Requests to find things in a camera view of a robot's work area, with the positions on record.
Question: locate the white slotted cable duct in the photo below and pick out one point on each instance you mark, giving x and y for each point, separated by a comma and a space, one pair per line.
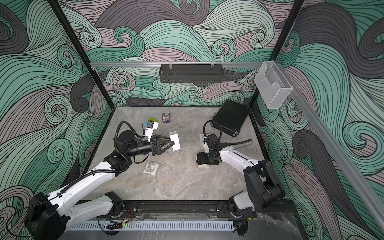
198, 225

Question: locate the black wall-mounted tray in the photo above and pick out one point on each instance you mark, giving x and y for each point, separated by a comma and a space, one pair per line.
199, 74

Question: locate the clear acrylic wall holder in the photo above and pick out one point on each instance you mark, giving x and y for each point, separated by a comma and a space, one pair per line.
272, 82

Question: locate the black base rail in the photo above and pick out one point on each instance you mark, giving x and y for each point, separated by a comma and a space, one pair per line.
218, 209

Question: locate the black aluminium case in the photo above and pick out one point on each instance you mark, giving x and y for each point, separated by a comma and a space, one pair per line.
230, 117

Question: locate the green rectangular block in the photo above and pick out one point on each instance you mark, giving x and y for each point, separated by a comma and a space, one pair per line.
153, 119

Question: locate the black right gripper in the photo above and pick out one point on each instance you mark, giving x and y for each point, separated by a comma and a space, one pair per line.
202, 158

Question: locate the white jewelry box base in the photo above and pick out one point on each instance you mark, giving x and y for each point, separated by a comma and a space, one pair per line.
203, 166

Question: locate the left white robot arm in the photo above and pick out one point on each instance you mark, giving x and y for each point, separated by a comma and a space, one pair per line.
49, 216

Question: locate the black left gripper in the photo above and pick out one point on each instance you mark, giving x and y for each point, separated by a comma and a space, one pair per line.
155, 149

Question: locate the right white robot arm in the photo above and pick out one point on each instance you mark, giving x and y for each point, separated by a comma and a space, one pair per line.
263, 186

